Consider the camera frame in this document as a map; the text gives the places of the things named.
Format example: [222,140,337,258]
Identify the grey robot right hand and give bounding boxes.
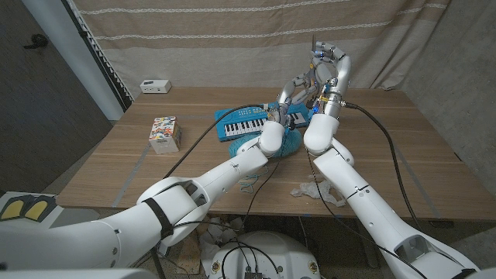
[312,40,353,117]

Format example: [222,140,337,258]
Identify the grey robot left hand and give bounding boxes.
[272,73,319,128]

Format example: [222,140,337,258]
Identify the tan handled scissors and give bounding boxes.
[302,33,326,98]

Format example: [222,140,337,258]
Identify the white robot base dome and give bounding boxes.
[208,230,322,279]

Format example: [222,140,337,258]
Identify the teal yarn skein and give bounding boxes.
[228,127,303,194]

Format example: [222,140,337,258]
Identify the blue toy piano keyboard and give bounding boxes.
[214,101,311,143]

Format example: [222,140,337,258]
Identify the crumpled clear plastic tape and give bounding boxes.
[290,178,347,208]

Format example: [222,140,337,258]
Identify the colourful printed package box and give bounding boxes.
[148,115,183,155]

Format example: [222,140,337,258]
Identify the beige striped curtain backdrop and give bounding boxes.
[71,0,453,100]

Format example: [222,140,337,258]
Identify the white power strip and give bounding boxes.
[139,79,173,95]

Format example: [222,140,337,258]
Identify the crumpled white paper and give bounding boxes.
[199,216,246,268]

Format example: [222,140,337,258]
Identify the grey table leg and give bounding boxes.
[362,232,380,269]

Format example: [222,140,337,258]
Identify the dark perforated panel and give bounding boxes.
[61,0,134,113]

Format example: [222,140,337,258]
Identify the white floor platform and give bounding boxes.
[0,191,100,229]

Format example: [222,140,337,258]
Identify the dark wooden door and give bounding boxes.
[0,0,113,195]

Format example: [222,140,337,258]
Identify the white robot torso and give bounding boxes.
[0,267,156,279]

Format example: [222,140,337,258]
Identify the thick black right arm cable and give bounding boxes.
[343,101,424,230]

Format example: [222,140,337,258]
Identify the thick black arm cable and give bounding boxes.
[343,101,424,230]
[162,103,272,180]

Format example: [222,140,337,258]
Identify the thin black left wrist cable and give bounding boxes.
[166,127,295,233]

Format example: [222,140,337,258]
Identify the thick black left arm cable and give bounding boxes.
[162,103,272,180]

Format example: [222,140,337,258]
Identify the thin braided right wrist cable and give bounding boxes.
[305,149,429,279]

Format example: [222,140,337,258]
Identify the black door handle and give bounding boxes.
[22,33,50,50]

